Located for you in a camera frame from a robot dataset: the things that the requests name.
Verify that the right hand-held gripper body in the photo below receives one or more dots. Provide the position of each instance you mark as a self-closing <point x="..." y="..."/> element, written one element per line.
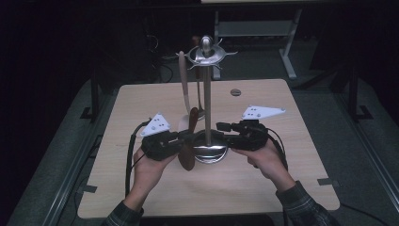
<point x="249" y="135"/>

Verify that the white desk frame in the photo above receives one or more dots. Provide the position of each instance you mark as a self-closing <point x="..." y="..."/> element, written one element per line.
<point x="251" y="28"/>

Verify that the person's right hand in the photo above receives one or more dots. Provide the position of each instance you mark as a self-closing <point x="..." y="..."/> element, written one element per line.
<point x="269" y="166"/>

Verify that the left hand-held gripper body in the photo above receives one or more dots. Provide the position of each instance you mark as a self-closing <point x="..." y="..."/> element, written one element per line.
<point x="158" y="144"/>

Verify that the brown wooden spoon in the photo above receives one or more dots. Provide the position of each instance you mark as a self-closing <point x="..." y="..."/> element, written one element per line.
<point x="187" y="158"/>

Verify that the black metal stand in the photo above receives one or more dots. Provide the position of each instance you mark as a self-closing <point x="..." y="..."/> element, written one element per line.
<point x="353" y="97"/>
<point x="94" y="97"/>

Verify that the grey round table grommet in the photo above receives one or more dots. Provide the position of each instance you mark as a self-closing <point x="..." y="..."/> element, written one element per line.
<point x="235" y="92"/>

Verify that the metal utensil stand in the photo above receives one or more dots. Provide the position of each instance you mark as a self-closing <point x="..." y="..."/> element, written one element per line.
<point x="207" y="94"/>

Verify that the person's left hand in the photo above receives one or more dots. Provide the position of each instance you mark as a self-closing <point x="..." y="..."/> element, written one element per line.
<point x="150" y="175"/>

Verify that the grey tape strip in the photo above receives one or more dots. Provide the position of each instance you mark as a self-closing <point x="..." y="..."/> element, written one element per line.
<point x="331" y="182"/>
<point x="87" y="189"/>

